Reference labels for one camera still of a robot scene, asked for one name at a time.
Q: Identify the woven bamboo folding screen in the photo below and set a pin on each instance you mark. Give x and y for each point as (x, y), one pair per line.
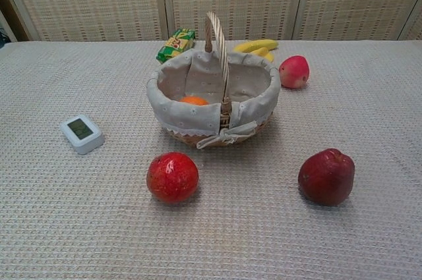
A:
(263, 0)

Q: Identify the bright red pomegranate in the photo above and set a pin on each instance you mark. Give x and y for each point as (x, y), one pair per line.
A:
(172, 177)

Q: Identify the dark red apple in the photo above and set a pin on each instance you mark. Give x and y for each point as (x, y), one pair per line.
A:
(326, 177)

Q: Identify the orange fruit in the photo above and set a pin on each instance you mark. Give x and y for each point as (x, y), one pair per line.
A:
(194, 100)

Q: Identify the pink red peach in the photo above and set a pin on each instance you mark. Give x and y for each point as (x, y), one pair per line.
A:
(294, 72)

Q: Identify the woven grey tablecloth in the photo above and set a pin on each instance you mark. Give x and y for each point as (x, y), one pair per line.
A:
(99, 211)

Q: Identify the white digital thermometer clock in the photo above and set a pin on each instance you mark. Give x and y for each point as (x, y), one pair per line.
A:
(82, 133)

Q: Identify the yellow banana bunch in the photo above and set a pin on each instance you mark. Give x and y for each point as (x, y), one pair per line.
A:
(255, 46)

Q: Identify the green yellow snack packet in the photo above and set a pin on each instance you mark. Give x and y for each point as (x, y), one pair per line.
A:
(174, 46)

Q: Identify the wicker basket with cloth liner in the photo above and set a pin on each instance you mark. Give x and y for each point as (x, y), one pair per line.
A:
(184, 113)

